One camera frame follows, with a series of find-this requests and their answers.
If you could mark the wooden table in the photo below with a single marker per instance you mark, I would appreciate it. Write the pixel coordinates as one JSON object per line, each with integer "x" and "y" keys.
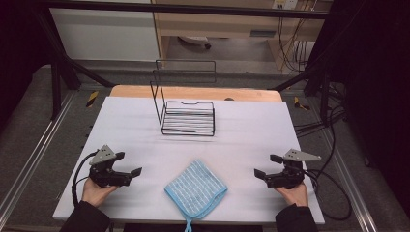
{"x": 193, "y": 92}

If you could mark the white table mat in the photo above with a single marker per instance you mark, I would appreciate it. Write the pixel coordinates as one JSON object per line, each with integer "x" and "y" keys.
{"x": 241, "y": 135}

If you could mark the office chair base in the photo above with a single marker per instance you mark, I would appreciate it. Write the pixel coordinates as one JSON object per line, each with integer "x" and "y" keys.
{"x": 195, "y": 40}

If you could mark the black curtain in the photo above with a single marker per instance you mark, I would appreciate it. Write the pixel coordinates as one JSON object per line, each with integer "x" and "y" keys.
{"x": 374, "y": 80}
{"x": 19, "y": 48}

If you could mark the black metal frame stand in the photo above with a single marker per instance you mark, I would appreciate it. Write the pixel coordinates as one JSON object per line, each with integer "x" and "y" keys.
{"x": 56, "y": 80}
{"x": 324, "y": 93}

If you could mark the light wooden desk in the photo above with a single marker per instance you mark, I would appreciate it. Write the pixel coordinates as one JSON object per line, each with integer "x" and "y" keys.
{"x": 225, "y": 25}

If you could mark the white cabinet panel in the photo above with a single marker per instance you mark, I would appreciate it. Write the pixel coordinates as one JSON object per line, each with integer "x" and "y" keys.
{"x": 103, "y": 35}

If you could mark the black horizontal frame bar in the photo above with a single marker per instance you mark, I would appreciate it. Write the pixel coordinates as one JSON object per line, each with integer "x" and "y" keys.
{"x": 193, "y": 9}

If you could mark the aluminium rail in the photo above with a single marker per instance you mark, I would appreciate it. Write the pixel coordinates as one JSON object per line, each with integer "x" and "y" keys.
{"x": 35, "y": 151}
{"x": 351, "y": 180}

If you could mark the blue striped towel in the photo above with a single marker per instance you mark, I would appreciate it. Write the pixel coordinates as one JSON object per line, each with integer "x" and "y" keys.
{"x": 195, "y": 188}

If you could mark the person's left hand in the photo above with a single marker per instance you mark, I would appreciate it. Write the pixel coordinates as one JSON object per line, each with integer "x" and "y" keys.
{"x": 95, "y": 193}

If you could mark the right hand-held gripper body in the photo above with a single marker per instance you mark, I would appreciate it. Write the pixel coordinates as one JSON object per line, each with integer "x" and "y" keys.
{"x": 290, "y": 170}

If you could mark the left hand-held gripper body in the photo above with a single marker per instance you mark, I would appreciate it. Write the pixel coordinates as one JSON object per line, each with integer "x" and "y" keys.
{"x": 103, "y": 167}

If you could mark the white power strip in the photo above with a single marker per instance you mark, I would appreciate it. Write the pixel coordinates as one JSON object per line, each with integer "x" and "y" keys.
{"x": 285, "y": 4}

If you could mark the person's right hand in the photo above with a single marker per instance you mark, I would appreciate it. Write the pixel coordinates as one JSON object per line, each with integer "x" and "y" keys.
{"x": 295, "y": 195}

